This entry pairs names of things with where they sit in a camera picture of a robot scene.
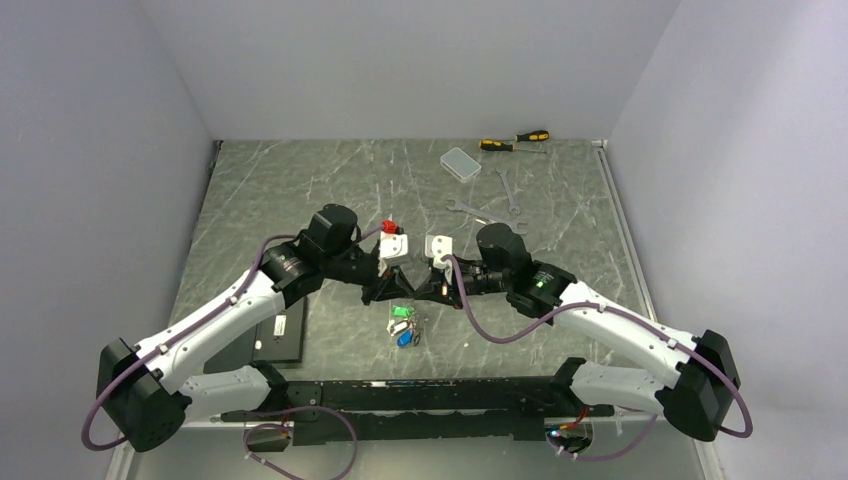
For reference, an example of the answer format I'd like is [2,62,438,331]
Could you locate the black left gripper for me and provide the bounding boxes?
[323,248,414,306]

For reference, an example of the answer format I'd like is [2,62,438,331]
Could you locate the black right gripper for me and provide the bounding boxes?
[414,256,511,309]

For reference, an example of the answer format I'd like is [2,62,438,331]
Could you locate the metal key organizer plate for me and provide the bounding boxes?
[386,304,422,346]

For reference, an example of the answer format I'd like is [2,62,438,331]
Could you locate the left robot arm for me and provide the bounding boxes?
[81,204,411,452]

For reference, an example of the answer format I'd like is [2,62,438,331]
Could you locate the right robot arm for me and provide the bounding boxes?
[424,223,754,442]

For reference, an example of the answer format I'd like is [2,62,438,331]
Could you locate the green key tag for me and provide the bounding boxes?
[391,305,415,318]

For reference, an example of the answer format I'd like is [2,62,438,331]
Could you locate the black key tag white label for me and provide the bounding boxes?
[387,320,410,336]

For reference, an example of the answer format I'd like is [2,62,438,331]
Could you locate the blue key tag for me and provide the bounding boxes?
[396,329,420,348]

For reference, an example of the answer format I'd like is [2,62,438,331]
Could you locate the large silver wrench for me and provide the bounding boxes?
[446,197,528,235]

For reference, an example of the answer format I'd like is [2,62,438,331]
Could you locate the small silver wrench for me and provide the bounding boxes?
[495,167,522,215]

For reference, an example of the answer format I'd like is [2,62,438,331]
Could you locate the black flat box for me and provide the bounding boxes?
[203,298,308,374]

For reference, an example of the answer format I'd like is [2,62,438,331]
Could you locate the clear plastic box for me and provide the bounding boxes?
[440,147,482,184]

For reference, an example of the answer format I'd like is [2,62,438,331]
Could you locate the yellow black screwdriver front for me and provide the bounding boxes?
[479,139,546,154]

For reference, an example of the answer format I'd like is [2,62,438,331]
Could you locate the yellow black screwdriver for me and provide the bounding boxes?
[479,139,546,154]
[508,130,550,143]

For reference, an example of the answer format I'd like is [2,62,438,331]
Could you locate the yellow black screwdriver rear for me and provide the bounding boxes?
[508,130,550,143]

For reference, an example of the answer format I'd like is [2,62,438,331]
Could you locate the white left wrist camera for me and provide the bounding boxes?
[378,232,410,267]

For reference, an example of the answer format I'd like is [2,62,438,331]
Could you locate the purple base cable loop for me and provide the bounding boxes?
[242,404,361,480]

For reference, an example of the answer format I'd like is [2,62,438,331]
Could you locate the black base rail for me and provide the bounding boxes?
[221,376,614,446]

